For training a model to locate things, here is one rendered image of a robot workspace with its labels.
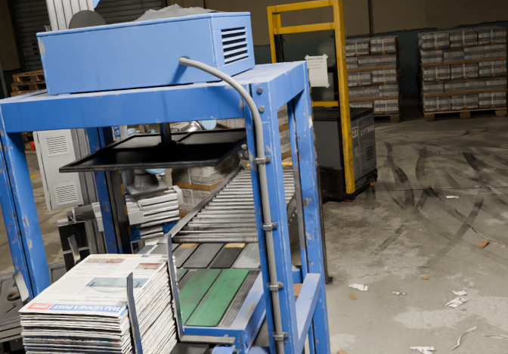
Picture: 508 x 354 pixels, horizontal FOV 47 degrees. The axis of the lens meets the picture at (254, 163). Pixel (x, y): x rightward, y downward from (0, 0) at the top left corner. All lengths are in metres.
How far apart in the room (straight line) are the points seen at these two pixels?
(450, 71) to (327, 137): 3.98
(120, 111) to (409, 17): 9.26
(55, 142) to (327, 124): 2.85
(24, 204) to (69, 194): 1.58
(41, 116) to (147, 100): 0.36
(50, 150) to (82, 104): 1.75
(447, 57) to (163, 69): 7.56
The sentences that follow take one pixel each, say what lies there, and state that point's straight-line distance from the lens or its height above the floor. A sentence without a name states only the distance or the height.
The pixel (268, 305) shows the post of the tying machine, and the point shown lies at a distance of 1.83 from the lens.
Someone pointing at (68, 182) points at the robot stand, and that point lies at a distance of 3.63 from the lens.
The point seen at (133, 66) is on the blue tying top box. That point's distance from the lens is 1.88.
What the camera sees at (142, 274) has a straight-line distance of 1.69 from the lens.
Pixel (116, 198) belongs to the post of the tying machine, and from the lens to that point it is 2.60.
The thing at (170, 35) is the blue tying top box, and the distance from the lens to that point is 1.82.
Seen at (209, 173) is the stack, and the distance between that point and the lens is 4.06.
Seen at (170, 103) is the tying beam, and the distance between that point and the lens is 1.72.
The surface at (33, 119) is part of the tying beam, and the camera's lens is 1.95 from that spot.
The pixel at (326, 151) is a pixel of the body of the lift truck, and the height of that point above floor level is 0.45.
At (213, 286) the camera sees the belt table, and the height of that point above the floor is 0.80.
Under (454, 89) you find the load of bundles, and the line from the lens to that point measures 9.22.
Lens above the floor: 1.70
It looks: 13 degrees down
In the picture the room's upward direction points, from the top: 6 degrees counter-clockwise
